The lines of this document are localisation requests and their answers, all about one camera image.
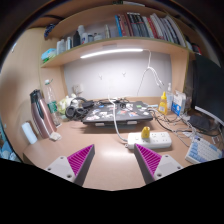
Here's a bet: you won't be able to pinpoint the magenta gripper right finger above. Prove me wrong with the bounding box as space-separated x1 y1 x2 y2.
134 144 182 184

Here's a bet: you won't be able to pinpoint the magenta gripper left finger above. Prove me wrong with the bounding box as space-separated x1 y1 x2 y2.
45 145 95 186

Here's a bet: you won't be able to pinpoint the yellow charger plug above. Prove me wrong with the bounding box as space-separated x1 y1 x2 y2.
141 126 150 139

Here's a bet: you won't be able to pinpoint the white power strip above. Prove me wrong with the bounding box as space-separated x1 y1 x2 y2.
127 132 172 150

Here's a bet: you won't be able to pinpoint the white blue keyboard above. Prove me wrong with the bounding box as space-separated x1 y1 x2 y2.
185 136 222 164

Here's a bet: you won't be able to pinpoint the black headphones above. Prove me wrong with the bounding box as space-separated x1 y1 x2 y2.
65 97 94 120

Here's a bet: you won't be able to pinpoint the pink insulated bottle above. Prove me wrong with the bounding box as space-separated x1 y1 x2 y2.
30 89 57 139

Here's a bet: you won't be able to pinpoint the black laptop with stickers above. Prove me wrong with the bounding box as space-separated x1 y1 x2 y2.
82 101 153 125

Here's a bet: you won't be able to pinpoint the yellow glue bottle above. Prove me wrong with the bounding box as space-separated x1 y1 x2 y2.
158 92 168 115

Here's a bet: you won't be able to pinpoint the blue white box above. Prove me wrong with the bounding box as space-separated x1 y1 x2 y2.
171 91 186 116

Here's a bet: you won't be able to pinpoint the black device on desk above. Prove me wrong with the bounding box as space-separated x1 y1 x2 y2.
189 115 210 131

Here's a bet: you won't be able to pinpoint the clear sanitizer bottle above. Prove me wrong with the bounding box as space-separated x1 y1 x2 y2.
166 83 174 111

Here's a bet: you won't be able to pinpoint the clear plastic water bottle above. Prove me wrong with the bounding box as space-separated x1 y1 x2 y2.
44 80 61 126

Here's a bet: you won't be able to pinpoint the black computer monitor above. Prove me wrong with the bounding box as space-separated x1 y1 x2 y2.
192 54 224 126

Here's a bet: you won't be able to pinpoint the blue tissue pack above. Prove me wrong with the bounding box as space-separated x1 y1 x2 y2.
41 48 56 63

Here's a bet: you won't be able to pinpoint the white LED light bar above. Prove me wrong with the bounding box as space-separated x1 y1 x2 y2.
80 48 143 59

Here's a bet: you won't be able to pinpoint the white toiletry bottles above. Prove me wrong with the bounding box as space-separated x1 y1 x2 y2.
56 25 103 55

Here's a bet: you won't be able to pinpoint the row of books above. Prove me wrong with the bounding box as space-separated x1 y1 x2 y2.
115 12 186 47

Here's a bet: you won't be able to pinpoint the white charger cable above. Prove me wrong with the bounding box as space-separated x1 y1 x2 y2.
107 95 130 145

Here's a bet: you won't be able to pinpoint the white hanging cable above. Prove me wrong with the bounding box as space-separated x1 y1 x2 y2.
136 49 165 98

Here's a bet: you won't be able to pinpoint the wooden wall shelf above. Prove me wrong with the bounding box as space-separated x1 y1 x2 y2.
42 5 193 68

